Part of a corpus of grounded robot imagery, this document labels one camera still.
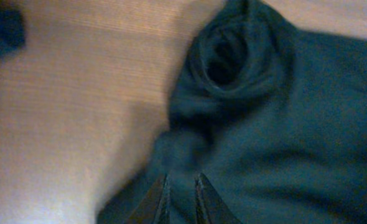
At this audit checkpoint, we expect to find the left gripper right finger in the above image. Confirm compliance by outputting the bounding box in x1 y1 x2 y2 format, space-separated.
195 173 241 224

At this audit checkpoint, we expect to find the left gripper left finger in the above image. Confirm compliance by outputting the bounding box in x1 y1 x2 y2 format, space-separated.
126 175 170 224

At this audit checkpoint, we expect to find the black t-shirt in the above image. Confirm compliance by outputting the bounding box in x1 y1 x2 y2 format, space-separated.
96 1 367 223

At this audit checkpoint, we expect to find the black Nike sock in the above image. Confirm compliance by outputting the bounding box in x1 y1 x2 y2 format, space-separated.
0 6 26 58

